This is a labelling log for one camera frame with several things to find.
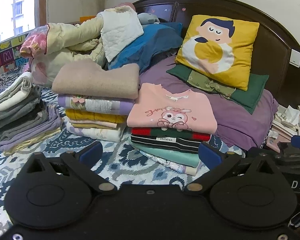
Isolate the beige folded sweater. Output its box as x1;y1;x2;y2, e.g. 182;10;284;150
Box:
52;60;140;100

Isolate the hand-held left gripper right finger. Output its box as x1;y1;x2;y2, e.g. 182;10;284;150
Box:
184;142;280;196

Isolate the stack of grey folded clothes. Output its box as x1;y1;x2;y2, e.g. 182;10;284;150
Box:
0;71;63;156

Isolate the purple quilt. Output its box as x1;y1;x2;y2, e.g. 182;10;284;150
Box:
140;55;279;148

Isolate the mustard yellow folded garment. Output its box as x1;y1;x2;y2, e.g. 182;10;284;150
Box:
65;109;127;124

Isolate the blue white patterned bedspread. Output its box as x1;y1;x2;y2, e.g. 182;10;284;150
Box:
0;90;240;233

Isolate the colourful alphabet play mat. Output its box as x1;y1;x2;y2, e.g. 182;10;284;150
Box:
0;34;32;74

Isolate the white sequin garment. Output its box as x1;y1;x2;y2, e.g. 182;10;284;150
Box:
145;153;203;177

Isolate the cream quilted duvet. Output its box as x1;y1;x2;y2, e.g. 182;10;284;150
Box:
20;6;144;88

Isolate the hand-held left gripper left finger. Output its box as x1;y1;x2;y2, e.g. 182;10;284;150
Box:
23;141;118;197

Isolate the white wall switch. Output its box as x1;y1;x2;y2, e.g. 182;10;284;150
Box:
289;49;300;67

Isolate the blue blanket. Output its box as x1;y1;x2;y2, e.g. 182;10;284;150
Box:
107;22;184;74

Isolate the black striped garment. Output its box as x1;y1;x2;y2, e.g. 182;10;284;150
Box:
130;134;203;154

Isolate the red green striped garment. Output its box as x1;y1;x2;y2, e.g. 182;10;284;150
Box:
131;127;212;141

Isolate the window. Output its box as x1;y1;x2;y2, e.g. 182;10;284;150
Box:
0;0;47;47

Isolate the grey plush toy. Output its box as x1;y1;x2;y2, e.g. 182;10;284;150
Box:
137;12;161;24

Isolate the white floral folded blanket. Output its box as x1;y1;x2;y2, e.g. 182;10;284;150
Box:
66;124;127;142

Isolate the dark wooden headboard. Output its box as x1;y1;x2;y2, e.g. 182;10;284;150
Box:
132;0;300;110

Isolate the mint green garment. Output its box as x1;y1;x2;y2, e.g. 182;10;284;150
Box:
140;147;202;168

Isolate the green pillow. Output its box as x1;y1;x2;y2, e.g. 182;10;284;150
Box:
166;64;270;115

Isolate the pale peach folded garment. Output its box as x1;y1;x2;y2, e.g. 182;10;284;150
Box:
67;120;125;130

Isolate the pink rabbit print sweatshirt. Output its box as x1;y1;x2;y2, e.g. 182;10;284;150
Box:
127;83;218;133

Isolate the yellow cartoon print cushion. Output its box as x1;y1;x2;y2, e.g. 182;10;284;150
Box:
175;15;260;92

